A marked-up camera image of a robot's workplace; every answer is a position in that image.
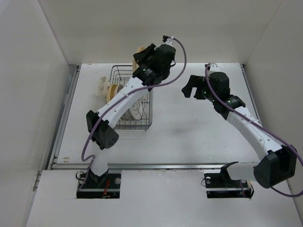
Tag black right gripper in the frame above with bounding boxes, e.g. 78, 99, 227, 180
181, 75, 217, 103

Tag tan plastic plate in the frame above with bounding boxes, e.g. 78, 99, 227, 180
132, 46, 145, 73

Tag white plate green rim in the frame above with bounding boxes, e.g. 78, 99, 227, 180
129, 95, 148, 121

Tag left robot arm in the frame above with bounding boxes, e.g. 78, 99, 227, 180
86, 39, 176, 188

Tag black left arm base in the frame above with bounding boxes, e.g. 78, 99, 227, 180
76, 171, 121, 199

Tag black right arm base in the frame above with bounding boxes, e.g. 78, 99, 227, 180
204, 173, 254, 199

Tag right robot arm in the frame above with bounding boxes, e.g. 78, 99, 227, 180
181, 72, 297, 188

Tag cream white plate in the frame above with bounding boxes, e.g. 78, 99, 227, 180
110, 84, 124, 99

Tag yellow plate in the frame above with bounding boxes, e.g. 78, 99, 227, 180
106, 84, 117, 103

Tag white bowl green band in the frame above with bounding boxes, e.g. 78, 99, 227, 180
121, 113, 131, 121

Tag grey wire dish rack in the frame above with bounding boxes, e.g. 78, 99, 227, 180
109, 64, 153, 131

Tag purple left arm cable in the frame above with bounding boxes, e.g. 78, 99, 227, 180
78, 35, 187, 192

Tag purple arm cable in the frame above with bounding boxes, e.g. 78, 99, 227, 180
78, 35, 187, 192
205, 62, 303, 197

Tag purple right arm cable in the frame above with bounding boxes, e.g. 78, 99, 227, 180
205, 62, 303, 197

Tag aluminium table rail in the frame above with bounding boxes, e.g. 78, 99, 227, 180
52, 63, 258, 169

